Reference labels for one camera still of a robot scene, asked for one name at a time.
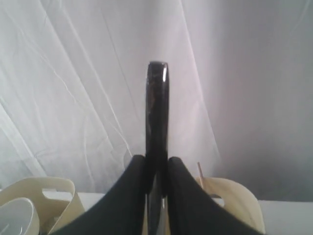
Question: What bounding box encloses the steel table knife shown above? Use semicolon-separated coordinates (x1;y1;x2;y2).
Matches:
145;61;169;235

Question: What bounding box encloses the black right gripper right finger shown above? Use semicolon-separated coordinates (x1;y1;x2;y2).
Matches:
167;157;262;235

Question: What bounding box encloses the white plastic bowl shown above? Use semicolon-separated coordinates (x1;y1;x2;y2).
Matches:
0;197;40;235

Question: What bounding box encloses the cream bin with triangle mark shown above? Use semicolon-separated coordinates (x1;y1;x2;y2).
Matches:
196;177;266;234

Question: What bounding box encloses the white curtain backdrop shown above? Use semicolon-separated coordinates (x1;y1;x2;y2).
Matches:
0;0;313;201

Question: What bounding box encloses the wooden chopstick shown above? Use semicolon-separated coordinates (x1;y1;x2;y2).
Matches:
197;162;205;190

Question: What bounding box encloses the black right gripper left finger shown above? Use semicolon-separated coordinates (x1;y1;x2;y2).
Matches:
53;155;146;235

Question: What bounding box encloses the cream bin with circle mark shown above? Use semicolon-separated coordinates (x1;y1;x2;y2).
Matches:
0;177;85;235

